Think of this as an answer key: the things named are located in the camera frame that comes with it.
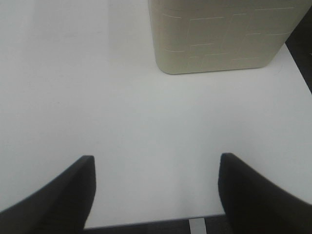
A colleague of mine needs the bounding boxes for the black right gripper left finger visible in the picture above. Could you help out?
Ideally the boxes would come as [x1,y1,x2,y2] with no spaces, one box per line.
[0,156,96,234]

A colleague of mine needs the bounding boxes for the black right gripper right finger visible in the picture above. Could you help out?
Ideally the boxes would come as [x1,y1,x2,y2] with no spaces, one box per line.
[218,153,312,234]

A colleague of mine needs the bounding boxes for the beige plastic storage bin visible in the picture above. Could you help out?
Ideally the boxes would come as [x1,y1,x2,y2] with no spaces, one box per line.
[148,0,312,74]

